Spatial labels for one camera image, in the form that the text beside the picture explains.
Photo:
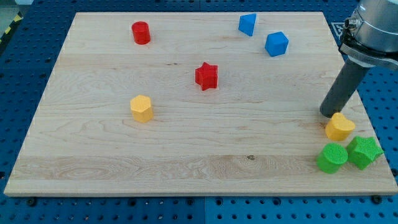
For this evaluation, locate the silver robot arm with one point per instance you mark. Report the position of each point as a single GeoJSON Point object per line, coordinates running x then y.
{"type": "Point", "coordinates": [369, 35]}

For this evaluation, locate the red star block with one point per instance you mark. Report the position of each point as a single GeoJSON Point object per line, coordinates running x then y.
{"type": "Point", "coordinates": [207, 76]}

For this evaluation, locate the green star block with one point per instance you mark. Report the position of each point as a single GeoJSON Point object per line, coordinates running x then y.
{"type": "Point", "coordinates": [363, 151]}

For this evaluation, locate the wooden board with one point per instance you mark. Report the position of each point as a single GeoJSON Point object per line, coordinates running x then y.
{"type": "Point", "coordinates": [258, 133]}

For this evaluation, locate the yellow hexagon block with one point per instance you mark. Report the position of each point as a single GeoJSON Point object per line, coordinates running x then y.
{"type": "Point", "coordinates": [141, 108]}

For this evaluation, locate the red cylinder block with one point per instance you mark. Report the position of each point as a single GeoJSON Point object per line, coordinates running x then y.
{"type": "Point", "coordinates": [141, 32]}

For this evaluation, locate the blue triangular prism block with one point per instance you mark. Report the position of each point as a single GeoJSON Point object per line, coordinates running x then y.
{"type": "Point", "coordinates": [247, 23]}

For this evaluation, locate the blue cube block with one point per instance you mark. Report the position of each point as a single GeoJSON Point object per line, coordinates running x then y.
{"type": "Point", "coordinates": [276, 44]}

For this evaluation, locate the yellow heart block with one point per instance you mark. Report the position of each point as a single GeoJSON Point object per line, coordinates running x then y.
{"type": "Point", "coordinates": [339, 127]}

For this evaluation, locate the green cylinder block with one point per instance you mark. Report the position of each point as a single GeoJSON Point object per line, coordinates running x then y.
{"type": "Point", "coordinates": [331, 158]}

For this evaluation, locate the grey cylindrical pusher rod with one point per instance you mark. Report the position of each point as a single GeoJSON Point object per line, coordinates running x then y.
{"type": "Point", "coordinates": [345, 84]}

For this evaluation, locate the fiducial marker tag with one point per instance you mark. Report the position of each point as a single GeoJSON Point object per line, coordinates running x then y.
{"type": "Point", "coordinates": [337, 28]}

